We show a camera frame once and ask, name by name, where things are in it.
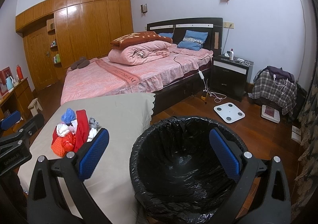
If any orange bubble wrap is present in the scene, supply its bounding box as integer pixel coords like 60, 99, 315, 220
51, 137, 67, 158

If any white plastic bag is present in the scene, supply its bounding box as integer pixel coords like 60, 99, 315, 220
56, 123, 70, 137

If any blue plastic bag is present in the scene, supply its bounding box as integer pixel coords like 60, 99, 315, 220
61, 108, 76, 125

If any red cloth strip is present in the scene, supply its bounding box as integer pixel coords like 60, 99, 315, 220
74, 109, 89, 152

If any grey sock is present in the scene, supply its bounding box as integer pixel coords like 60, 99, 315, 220
88, 117, 100, 130

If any red plastic bag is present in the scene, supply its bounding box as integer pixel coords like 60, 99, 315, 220
61, 132, 76, 152

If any black lined trash bin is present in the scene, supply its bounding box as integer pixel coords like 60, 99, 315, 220
129, 116, 247, 223

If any wooden side cabinet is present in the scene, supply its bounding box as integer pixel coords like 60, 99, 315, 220
0, 77, 36, 125

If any small white stool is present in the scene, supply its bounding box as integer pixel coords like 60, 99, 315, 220
28, 98, 43, 116

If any light blue kettle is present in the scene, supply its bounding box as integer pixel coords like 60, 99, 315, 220
6, 76, 14, 90

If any red thermos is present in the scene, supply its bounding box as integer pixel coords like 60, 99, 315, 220
16, 65, 24, 80

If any dark neck pillow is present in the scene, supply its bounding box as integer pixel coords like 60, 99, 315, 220
71, 57, 90, 70

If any white bathroom scale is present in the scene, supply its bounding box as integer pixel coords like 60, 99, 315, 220
214, 102, 245, 124

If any grey table cloth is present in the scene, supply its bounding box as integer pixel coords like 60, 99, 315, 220
18, 93, 155, 223

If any wooden wardrobe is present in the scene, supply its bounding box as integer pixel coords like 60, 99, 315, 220
15, 0, 133, 91

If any plaid cloth covered chair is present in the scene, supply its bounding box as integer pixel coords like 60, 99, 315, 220
252, 66, 297, 116

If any black nightstand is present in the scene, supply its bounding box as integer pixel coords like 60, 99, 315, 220
210, 55, 254, 102

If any folded pink quilt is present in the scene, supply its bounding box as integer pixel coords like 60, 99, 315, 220
108, 40, 171, 66

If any brown folded blanket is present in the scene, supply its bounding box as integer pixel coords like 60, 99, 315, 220
111, 31, 173, 50

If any white lotion bottle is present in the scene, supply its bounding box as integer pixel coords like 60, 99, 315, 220
229, 48, 234, 61

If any bed with pink sheet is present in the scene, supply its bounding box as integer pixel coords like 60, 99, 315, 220
60, 46, 213, 105

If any blue pillow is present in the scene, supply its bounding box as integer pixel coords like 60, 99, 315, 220
159, 33, 173, 39
177, 30, 209, 51

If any black headboard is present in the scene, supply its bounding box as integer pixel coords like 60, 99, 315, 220
147, 18, 223, 56

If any red picture frame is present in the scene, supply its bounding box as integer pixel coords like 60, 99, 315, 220
1, 67, 12, 96

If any white charger cable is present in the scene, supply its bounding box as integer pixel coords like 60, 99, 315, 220
198, 69, 228, 103

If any wall lamp left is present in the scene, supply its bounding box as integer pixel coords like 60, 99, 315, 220
141, 4, 148, 14

